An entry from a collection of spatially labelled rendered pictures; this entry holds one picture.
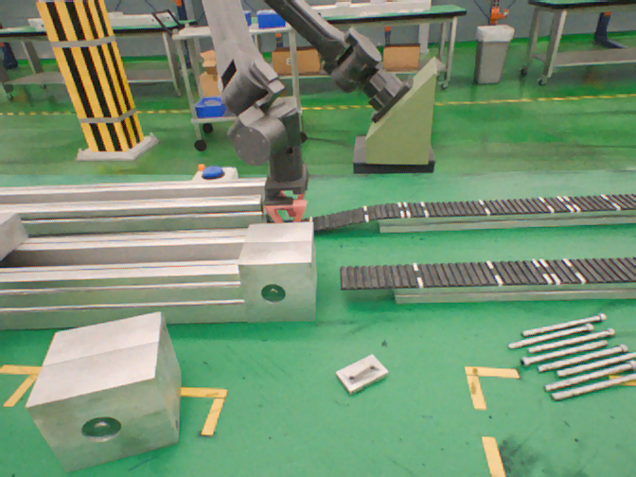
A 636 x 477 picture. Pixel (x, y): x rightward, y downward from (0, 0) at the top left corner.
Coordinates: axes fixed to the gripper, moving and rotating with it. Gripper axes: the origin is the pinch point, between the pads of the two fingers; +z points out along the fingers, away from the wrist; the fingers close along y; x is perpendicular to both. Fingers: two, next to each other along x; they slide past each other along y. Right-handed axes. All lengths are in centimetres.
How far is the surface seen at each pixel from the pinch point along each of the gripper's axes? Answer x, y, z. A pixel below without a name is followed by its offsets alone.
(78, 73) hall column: -181, -267, 13
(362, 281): 11.5, 19.9, -1.4
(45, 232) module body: -40.5, 5.4, -2.6
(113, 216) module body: -29.1, 4.2, -4.6
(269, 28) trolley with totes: -37, -281, -9
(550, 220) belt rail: 43.9, 1.7, 0.5
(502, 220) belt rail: 36.3, 1.2, 0.5
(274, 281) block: 0.3, 24.1, -4.8
